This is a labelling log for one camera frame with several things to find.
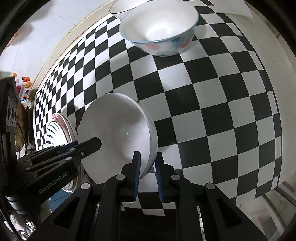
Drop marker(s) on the white bowl floral pattern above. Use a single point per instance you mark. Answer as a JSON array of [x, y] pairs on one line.
[[160, 28]]

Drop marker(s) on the small white bowl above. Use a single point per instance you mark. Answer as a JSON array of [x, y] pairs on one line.
[[121, 8]]

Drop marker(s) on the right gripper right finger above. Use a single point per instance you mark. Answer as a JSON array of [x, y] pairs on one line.
[[175, 188]]

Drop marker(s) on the colourful wall sticker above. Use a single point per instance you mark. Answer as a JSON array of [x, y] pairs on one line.
[[23, 86]]

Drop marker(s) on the white plate red pattern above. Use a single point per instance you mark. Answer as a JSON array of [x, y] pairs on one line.
[[71, 133]]

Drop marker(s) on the white plate blue leaf pattern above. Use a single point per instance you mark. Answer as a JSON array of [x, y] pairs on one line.
[[55, 135]]

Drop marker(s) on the white paper sheet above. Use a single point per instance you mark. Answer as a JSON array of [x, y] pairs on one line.
[[235, 7]]

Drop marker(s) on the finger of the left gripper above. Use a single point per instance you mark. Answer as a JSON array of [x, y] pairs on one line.
[[83, 149]]

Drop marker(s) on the black white checkered mat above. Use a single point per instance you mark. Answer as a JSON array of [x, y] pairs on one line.
[[213, 105]]

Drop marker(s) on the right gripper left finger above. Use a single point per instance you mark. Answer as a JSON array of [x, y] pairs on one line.
[[122, 187]]

